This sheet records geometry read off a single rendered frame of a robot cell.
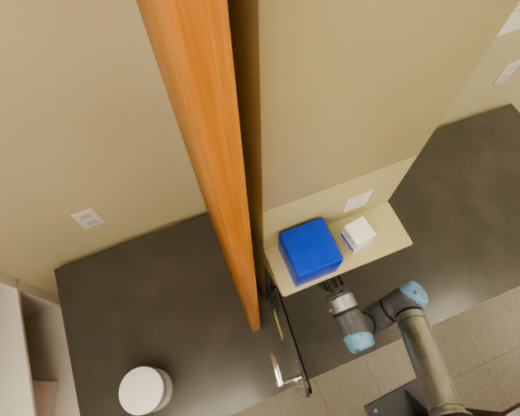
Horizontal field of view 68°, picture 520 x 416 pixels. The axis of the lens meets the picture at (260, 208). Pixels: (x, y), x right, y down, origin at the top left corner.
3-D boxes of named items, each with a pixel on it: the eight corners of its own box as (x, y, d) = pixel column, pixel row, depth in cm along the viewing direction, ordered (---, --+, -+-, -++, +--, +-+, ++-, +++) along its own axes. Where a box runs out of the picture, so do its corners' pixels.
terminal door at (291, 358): (269, 300, 134) (270, 268, 98) (297, 393, 122) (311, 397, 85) (267, 300, 134) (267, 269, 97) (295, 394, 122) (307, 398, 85)
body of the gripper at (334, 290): (335, 248, 110) (354, 287, 105) (330, 255, 118) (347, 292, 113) (310, 257, 109) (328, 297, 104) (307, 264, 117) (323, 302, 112)
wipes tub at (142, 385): (130, 377, 129) (113, 376, 115) (167, 361, 131) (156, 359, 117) (139, 418, 124) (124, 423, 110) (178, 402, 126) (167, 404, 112)
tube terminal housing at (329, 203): (239, 238, 149) (215, 109, 79) (315, 210, 153) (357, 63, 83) (263, 300, 139) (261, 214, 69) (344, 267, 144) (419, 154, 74)
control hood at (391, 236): (262, 262, 96) (262, 249, 87) (378, 217, 101) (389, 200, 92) (281, 305, 92) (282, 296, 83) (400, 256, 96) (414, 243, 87)
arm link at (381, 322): (404, 319, 113) (390, 326, 104) (375, 336, 118) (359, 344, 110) (389, 295, 116) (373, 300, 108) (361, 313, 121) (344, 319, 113)
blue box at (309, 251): (277, 247, 87) (278, 233, 79) (317, 231, 89) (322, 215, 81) (295, 287, 83) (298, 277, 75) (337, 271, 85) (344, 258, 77)
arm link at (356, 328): (359, 349, 110) (345, 357, 103) (342, 312, 114) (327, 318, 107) (382, 340, 105) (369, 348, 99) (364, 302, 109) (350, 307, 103)
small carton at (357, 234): (338, 236, 88) (343, 226, 83) (356, 225, 89) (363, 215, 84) (352, 254, 86) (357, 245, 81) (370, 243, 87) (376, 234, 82)
